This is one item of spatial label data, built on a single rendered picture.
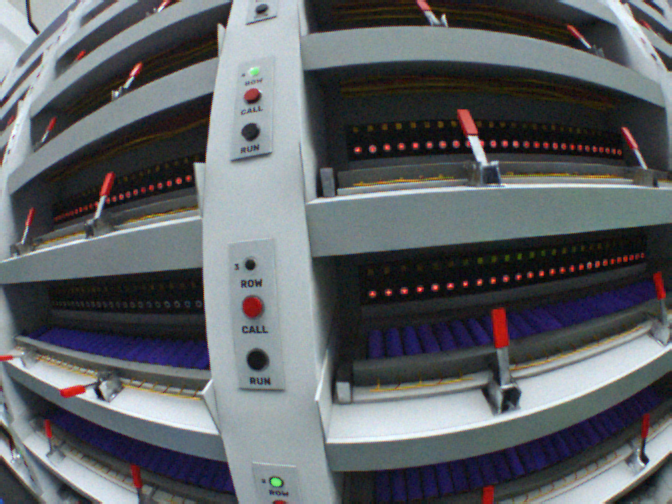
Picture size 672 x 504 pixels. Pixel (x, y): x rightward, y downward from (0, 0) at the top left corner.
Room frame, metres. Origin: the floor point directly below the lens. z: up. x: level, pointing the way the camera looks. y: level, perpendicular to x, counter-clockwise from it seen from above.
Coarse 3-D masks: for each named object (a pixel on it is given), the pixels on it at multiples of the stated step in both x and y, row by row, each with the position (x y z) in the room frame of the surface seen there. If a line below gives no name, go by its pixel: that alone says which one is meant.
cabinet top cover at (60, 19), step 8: (80, 0) 0.35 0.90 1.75; (72, 8) 0.36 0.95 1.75; (56, 16) 0.35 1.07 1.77; (64, 16) 0.37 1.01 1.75; (48, 24) 0.36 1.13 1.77; (56, 24) 0.38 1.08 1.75; (40, 32) 0.37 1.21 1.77; (48, 32) 0.39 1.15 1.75; (40, 40) 0.40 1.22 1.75; (32, 48) 0.40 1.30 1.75; (24, 56) 0.41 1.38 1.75
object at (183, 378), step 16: (48, 352) 0.34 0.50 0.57; (64, 352) 0.33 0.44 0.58; (80, 352) 0.34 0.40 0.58; (64, 368) 0.31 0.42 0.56; (80, 368) 0.32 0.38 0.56; (96, 368) 0.32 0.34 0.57; (128, 368) 0.31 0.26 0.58; (144, 368) 0.31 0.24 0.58; (160, 368) 0.31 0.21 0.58; (176, 368) 0.31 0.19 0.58; (128, 384) 0.30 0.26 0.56; (160, 384) 0.31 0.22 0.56; (176, 384) 0.30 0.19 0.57; (192, 384) 0.30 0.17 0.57
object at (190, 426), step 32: (32, 320) 0.43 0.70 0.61; (128, 320) 0.44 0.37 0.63; (160, 320) 0.44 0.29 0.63; (192, 320) 0.43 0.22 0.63; (0, 352) 0.31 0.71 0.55; (32, 384) 0.30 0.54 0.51; (64, 384) 0.29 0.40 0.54; (96, 416) 0.28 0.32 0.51; (128, 416) 0.26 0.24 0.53; (160, 416) 0.27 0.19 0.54; (192, 416) 0.27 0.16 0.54; (192, 448) 0.26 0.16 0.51; (224, 448) 0.26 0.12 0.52
